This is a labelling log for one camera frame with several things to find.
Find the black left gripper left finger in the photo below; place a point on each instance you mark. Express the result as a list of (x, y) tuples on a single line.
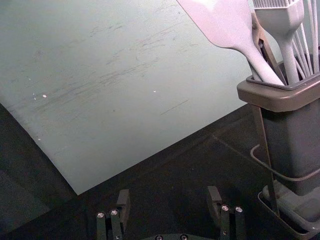
[(117, 222)]

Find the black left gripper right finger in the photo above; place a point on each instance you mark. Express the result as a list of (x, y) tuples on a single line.
[(231, 223)]

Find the black rack with steel bars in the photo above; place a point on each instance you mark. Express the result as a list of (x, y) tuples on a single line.
[(272, 195)]

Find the black table cloth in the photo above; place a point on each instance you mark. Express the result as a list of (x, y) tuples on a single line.
[(175, 180)]

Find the grey utensil holder cup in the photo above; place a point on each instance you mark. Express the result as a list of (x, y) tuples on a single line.
[(292, 135)]

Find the pale grey silicone brush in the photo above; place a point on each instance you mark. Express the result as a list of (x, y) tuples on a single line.
[(285, 32)]

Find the pale grey silicone spatula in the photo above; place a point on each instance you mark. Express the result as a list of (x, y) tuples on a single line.
[(225, 22)]

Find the pale grey silicone whisk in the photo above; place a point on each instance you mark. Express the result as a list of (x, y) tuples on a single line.
[(311, 37)]

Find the plain pale wall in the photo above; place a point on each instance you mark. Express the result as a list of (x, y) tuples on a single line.
[(105, 82)]

